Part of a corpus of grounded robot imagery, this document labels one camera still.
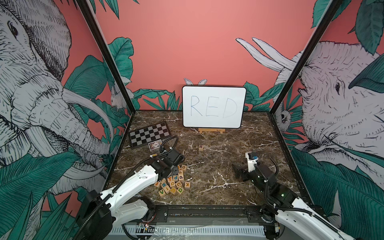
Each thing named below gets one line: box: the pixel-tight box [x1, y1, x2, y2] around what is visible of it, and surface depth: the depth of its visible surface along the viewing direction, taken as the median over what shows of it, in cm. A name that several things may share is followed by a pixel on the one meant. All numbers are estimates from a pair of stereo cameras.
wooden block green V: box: [158, 188, 167, 197], surface depth 80 cm
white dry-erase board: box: [182, 85, 247, 129], surface depth 100 cm
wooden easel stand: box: [198, 128, 226, 134], surface depth 106 cm
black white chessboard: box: [128, 121, 172, 149], surface depth 106 cm
